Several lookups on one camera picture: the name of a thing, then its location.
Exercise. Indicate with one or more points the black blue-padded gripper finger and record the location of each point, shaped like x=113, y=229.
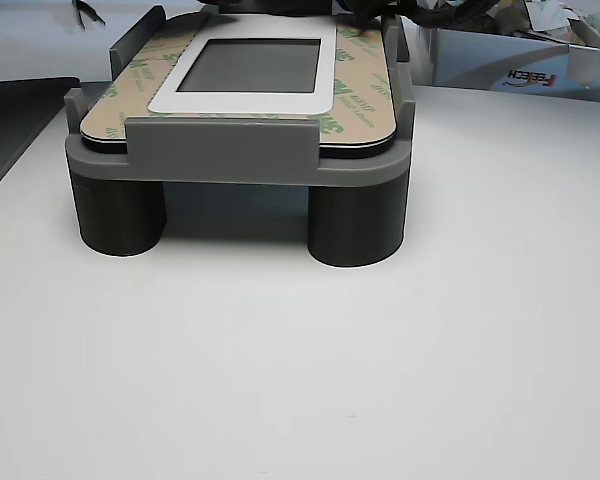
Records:
x=362, y=15

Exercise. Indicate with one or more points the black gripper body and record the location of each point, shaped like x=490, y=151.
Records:
x=270, y=4

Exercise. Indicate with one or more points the brown 3M protective film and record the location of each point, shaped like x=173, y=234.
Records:
x=365, y=100

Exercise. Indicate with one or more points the crumpled white film scrap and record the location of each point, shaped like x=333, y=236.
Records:
x=550, y=15

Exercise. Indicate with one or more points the white panel with grey window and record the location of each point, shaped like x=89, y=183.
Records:
x=260, y=65

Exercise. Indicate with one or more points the white FEETECH cardboard box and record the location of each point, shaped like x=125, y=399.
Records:
x=480, y=60

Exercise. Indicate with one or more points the grey fixture stand with legs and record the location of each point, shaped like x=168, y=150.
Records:
x=220, y=140

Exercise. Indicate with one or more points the black tweezers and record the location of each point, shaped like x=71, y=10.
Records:
x=87, y=12

